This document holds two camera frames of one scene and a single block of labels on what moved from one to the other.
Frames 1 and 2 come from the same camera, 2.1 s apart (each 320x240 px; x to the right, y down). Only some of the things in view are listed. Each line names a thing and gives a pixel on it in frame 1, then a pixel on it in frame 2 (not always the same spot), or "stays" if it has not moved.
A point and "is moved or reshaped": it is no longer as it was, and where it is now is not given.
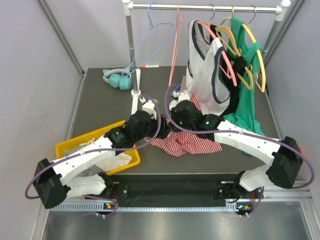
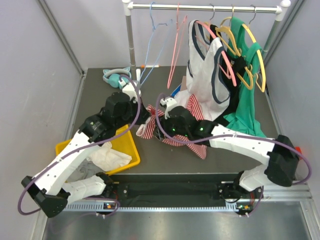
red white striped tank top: (187, 143) is moved or reshaped
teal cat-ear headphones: (118, 77) stays
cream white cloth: (111, 163) stays
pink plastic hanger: (231, 70) stays
